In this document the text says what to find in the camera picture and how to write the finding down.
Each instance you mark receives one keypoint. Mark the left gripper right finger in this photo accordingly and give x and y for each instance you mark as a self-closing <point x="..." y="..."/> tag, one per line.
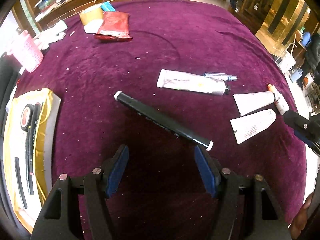
<point x="209" y="169"/>

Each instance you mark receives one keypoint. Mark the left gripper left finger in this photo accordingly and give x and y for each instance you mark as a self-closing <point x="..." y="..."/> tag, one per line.
<point x="113" y="170"/>

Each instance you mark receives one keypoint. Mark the white bottle orange cap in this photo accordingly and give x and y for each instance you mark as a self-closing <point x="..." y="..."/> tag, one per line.
<point x="280" y="102"/>

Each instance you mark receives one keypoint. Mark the black marker white caps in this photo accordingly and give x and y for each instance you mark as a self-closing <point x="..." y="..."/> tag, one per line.
<point x="162" y="120"/>

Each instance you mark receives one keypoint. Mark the floral hand cream tube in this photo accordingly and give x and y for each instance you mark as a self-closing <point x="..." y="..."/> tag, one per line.
<point x="191" y="82"/>

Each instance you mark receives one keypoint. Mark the black electrical tape roll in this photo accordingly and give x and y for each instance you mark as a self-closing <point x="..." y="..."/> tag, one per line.
<point x="26" y="116"/>

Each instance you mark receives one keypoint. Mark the person's right hand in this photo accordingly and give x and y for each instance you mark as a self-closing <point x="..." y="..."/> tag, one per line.
<point x="300" y="220"/>

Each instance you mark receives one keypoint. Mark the white cosmetic tube lower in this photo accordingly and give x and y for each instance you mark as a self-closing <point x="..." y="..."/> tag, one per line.
<point x="248" y="126"/>

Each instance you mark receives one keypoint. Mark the white cosmetic tube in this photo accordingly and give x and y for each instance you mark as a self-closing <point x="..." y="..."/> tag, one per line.
<point x="247" y="103"/>
<point x="248" y="126"/>

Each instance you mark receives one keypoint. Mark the white cosmetic tube upper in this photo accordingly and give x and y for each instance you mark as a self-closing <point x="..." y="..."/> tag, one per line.
<point x="247" y="103"/>

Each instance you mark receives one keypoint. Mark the blue white pen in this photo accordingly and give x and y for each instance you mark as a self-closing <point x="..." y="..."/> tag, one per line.
<point x="221" y="76"/>

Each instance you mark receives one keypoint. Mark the black marker teal cap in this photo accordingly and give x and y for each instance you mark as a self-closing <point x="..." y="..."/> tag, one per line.
<point x="30" y="148"/>

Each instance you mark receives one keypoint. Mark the black gel pen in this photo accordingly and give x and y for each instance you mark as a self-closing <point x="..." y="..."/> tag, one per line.
<point x="19" y="182"/>

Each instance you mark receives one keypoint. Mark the gold-rimmed white tray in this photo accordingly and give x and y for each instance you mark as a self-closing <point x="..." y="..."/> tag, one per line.
<point x="14" y="146"/>

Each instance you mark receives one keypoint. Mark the purple velvet bedspread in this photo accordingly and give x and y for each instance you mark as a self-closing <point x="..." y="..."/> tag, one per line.
<point x="161" y="194"/>

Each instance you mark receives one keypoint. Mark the white eraser block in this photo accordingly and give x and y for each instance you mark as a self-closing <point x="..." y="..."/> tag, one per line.
<point x="93" y="26"/>

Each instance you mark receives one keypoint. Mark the red foil snack packet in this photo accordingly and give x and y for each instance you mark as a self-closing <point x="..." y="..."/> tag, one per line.
<point x="115" y="27"/>

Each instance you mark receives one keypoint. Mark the pink knitted cup sleeve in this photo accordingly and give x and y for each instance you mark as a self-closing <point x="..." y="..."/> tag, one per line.
<point x="26" y="52"/>

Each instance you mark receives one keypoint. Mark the white plush toy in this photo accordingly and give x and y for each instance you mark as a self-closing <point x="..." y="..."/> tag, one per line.
<point x="51" y="35"/>

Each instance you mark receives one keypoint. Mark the yellow packing tape roll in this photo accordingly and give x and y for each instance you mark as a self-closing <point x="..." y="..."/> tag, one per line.
<point x="91" y="13"/>

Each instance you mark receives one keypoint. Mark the blue lighter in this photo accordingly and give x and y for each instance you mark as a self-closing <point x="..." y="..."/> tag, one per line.
<point x="106" y="6"/>

